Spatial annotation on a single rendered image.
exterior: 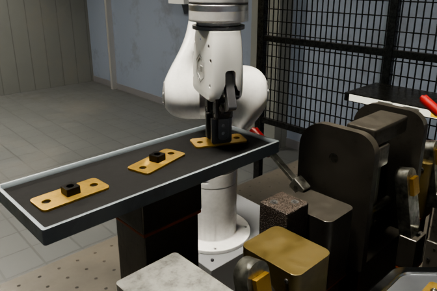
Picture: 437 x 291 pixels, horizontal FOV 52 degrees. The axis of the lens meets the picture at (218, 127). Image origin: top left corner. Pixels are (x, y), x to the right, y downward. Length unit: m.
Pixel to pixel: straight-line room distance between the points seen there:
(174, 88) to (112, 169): 0.37
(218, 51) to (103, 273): 0.75
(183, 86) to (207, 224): 0.34
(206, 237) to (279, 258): 0.54
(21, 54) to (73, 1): 1.00
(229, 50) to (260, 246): 0.26
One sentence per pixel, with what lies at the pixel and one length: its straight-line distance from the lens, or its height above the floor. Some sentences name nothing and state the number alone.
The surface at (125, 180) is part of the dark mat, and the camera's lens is 0.57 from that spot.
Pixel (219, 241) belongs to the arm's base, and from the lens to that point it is 1.09.
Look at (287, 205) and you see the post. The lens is 0.64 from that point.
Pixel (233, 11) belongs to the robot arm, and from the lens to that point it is 0.61.
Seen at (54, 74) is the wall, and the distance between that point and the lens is 6.42.
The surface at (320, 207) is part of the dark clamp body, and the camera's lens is 0.68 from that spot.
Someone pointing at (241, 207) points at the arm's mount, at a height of 0.80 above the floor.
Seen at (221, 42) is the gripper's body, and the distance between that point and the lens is 0.60.
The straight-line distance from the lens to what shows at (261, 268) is 0.51.
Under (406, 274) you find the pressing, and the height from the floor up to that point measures 1.00.
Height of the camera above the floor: 1.40
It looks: 19 degrees down
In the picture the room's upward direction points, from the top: straight up
